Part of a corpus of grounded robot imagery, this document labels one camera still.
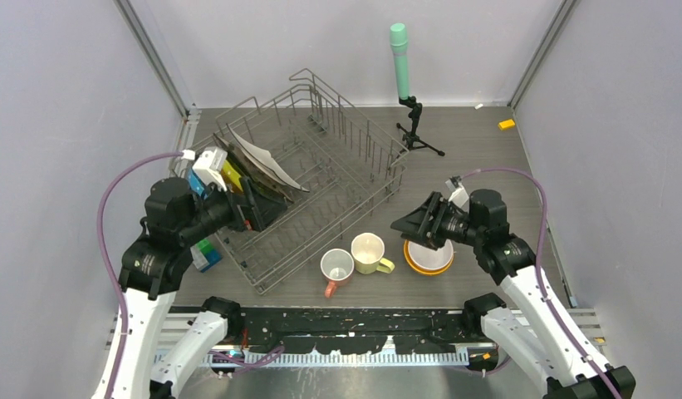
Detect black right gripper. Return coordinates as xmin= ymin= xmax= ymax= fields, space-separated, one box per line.
xmin=391 ymin=191 xmax=483 ymax=251

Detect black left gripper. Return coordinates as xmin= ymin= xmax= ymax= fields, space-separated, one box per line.
xmin=181 ymin=175 xmax=287 ymax=243

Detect square floral plate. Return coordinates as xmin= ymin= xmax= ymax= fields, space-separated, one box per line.
xmin=212 ymin=133 xmax=294 ymax=204

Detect orange polka dot plate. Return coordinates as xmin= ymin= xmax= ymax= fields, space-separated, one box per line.
xmin=220 ymin=160 xmax=244 ymax=194

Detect blue polka dot plate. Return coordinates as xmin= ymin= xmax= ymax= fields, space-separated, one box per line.
xmin=186 ymin=169 xmax=206 ymax=199

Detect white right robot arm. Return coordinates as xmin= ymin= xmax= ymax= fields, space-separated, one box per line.
xmin=390 ymin=189 xmax=636 ymax=398

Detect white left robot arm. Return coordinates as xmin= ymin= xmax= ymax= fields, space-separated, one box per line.
xmin=94 ymin=177 xmax=287 ymax=398

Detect white bowl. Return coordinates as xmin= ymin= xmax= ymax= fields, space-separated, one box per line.
xmin=408 ymin=239 xmax=455 ymax=272

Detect orange bowl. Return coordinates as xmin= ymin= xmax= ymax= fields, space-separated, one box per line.
xmin=403 ymin=239 xmax=456 ymax=277

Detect yellow green mug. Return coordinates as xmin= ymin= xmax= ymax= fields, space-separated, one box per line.
xmin=351 ymin=233 xmax=395 ymax=274

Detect blue green toy blocks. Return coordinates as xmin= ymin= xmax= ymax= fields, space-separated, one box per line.
xmin=190 ymin=239 xmax=222 ymax=273

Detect small yellow block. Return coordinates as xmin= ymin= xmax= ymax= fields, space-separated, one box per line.
xmin=498 ymin=119 xmax=516 ymax=131

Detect green microphone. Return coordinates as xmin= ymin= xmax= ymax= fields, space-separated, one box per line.
xmin=390 ymin=22 xmax=410 ymax=100

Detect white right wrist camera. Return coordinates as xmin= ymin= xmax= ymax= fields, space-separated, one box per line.
xmin=445 ymin=176 xmax=469 ymax=209

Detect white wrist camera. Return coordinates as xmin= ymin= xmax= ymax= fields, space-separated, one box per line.
xmin=445 ymin=176 xmax=469 ymax=209
xmin=182 ymin=146 xmax=228 ymax=192

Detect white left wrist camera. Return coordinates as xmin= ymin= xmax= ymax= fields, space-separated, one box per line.
xmin=182 ymin=146 xmax=228 ymax=192

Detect grey wire dish rack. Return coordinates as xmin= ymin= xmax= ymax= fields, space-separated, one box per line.
xmin=191 ymin=68 xmax=407 ymax=295

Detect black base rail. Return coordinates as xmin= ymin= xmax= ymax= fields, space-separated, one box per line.
xmin=227 ymin=307 xmax=488 ymax=355

